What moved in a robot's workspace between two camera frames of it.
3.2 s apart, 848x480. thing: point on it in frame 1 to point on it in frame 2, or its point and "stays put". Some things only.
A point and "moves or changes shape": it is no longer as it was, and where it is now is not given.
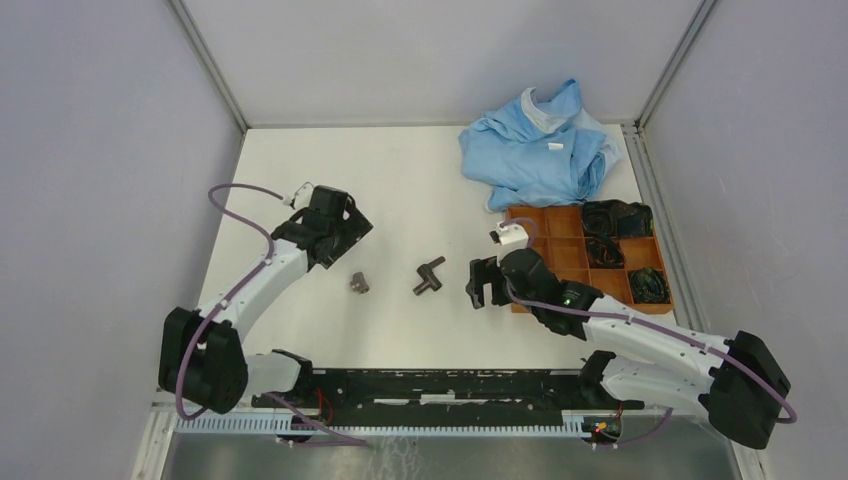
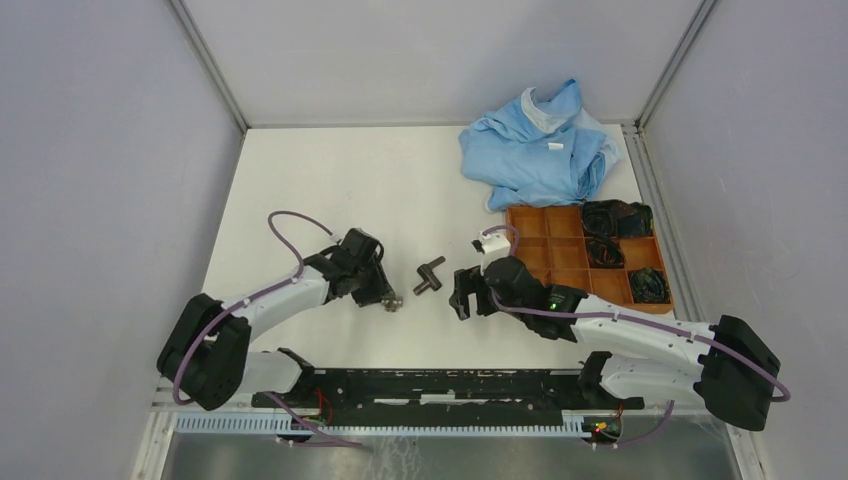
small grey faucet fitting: x=359 y=283 moves or changes shape
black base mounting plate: x=444 y=393 stays put
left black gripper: x=355 y=227 to x=379 y=287
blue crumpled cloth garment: x=538 y=152 stays put
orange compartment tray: x=560 y=233 stays put
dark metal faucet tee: x=425 y=271 stays put
